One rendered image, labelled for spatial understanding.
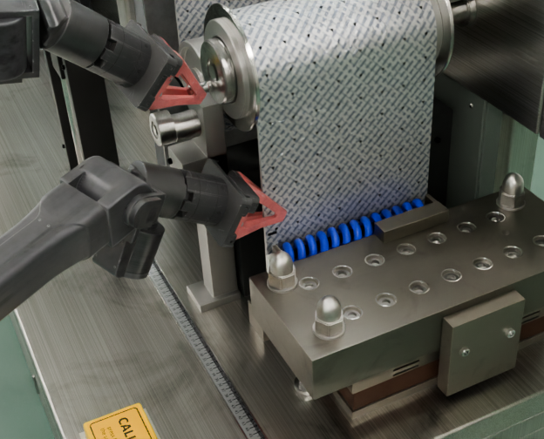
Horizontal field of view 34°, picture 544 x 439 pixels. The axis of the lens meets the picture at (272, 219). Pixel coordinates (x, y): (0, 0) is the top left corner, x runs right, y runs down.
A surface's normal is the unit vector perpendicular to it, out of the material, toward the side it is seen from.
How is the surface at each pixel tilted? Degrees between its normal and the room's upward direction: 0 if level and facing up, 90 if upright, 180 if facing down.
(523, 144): 90
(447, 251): 0
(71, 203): 12
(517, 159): 90
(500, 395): 0
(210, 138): 90
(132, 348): 0
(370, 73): 90
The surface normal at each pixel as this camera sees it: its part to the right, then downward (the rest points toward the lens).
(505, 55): -0.90, 0.29
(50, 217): 0.05, -0.69
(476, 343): 0.44, 0.51
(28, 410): -0.05, -0.81
